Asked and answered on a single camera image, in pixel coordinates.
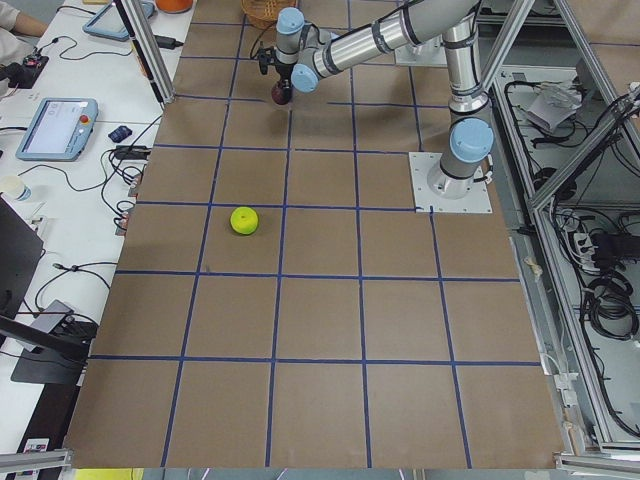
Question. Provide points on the black power adapter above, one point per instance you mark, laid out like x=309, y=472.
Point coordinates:
x=165, y=42

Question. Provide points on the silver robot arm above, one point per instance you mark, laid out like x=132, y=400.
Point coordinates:
x=305, y=54

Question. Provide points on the orange cylindrical container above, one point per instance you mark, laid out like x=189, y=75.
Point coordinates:
x=174, y=6

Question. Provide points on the woven wicker basket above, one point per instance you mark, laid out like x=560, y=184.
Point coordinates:
x=261, y=13

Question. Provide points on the black monitor stand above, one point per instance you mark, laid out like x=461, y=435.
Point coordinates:
x=55, y=346

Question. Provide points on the aluminium frame post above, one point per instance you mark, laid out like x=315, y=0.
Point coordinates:
x=145, y=45

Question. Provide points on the red apple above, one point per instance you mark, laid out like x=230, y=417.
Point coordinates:
x=281, y=93

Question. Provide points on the blue teach pendant tablet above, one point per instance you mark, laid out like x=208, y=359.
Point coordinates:
x=59, y=130

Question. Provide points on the green apple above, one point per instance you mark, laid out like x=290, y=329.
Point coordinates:
x=244, y=220

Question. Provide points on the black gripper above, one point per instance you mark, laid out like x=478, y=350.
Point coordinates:
x=283, y=73

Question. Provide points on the white paper cup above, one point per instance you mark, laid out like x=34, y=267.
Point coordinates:
x=15, y=188

